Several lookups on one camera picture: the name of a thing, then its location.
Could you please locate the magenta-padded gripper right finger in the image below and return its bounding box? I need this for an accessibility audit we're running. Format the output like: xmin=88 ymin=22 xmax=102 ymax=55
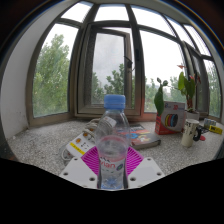
xmin=125 ymin=146 xmax=166 ymax=190

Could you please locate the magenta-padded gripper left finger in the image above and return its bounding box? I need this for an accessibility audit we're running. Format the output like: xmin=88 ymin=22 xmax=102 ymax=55
xmin=59 ymin=145 xmax=101 ymax=190

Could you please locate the clear blue-capped water bottle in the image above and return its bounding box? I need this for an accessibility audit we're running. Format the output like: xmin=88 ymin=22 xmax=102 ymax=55
xmin=94 ymin=94 xmax=132 ymax=191

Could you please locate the white power strip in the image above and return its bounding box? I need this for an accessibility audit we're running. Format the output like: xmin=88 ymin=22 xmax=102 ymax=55
xmin=65 ymin=131 xmax=98 ymax=160

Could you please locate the colourful book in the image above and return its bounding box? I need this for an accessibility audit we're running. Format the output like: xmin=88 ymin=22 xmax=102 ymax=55
xmin=128 ymin=123 xmax=162 ymax=150

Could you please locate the white mug with black print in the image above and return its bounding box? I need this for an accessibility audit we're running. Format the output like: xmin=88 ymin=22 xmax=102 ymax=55
xmin=180 ymin=118 xmax=200 ymax=148

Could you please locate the red and white carton box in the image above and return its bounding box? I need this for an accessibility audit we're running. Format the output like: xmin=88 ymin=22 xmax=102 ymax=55
xmin=154 ymin=100 xmax=186 ymax=136

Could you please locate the black grid trivet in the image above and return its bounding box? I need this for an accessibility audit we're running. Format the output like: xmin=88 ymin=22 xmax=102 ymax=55
xmin=198 ymin=127 xmax=211 ymax=135

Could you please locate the blue-green small box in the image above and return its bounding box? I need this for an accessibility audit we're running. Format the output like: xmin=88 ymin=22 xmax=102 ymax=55
xmin=203 ymin=117 xmax=218 ymax=128

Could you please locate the long yellow box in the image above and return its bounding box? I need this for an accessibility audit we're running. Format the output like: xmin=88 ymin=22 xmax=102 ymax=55
xmin=208 ymin=124 xmax=224 ymax=135

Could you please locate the potted plant with red flowers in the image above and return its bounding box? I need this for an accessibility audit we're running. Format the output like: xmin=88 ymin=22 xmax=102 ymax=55
xmin=153 ymin=63 xmax=203 ymax=123

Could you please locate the brown-framed window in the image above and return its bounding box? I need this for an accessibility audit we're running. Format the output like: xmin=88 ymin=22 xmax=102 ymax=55
xmin=25 ymin=1 xmax=224 ymax=128

